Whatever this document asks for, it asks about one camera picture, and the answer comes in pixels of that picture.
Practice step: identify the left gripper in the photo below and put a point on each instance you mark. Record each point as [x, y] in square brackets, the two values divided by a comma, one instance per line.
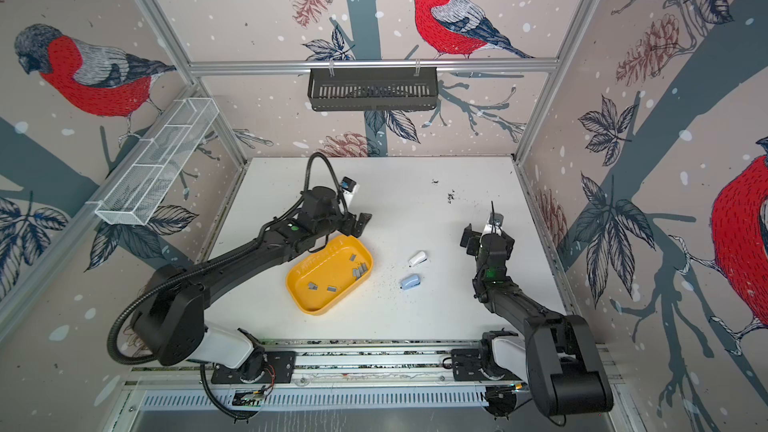
[348, 227]

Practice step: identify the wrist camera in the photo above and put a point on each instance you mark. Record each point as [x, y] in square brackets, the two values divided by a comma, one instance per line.
[349, 187]
[494, 223]

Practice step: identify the aluminium mounting rail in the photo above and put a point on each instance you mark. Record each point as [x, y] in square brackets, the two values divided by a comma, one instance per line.
[345, 363]

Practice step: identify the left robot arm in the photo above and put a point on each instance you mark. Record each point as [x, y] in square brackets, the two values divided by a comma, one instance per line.
[167, 322]

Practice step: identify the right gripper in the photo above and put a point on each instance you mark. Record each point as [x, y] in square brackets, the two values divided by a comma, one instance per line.
[475, 237]

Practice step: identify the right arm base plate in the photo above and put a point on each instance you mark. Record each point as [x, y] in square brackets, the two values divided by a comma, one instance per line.
[470, 365]

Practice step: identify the black wall basket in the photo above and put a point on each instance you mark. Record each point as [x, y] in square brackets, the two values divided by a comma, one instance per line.
[374, 89]

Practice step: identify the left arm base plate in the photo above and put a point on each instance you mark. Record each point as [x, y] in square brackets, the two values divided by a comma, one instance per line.
[267, 368]

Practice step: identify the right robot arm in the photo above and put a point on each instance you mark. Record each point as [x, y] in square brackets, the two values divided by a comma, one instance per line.
[559, 358]

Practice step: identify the white wire mesh shelf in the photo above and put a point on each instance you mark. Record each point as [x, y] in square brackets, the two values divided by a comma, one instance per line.
[141, 189]

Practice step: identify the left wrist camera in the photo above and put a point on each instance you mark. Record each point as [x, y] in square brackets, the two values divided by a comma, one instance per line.
[349, 187]

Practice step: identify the yellow plastic tray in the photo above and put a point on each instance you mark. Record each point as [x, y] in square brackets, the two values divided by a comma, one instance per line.
[328, 267]

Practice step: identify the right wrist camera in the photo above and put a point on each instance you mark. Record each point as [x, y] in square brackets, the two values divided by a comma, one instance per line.
[494, 223]

